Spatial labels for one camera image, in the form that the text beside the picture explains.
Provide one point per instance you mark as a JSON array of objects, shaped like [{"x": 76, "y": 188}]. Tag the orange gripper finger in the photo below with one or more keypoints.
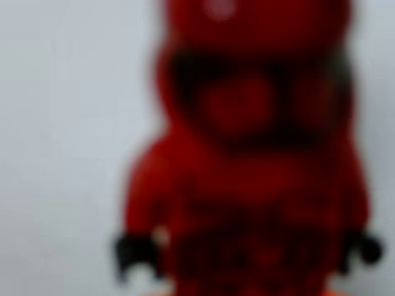
[{"x": 338, "y": 294}]

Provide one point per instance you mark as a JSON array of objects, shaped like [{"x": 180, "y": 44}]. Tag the small red toy object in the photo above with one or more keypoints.
[{"x": 247, "y": 185}]

